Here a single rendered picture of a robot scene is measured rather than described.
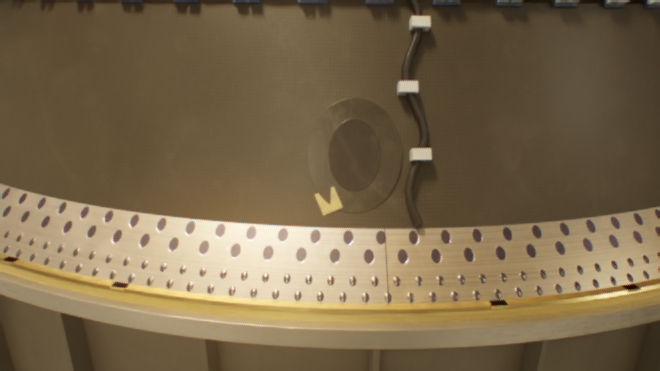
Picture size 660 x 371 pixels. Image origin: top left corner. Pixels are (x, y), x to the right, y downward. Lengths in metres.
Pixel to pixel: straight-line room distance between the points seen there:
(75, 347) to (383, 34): 0.55
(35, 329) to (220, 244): 0.34
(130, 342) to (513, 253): 0.48
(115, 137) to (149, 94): 0.07
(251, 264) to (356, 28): 0.30
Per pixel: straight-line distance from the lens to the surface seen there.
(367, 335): 0.53
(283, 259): 0.56
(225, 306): 0.55
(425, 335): 0.54
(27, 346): 0.87
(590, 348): 0.73
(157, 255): 0.60
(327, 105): 0.59
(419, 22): 0.62
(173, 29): 0.68
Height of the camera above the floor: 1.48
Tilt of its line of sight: 21 degrees down
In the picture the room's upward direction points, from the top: 1 degrees clockwise
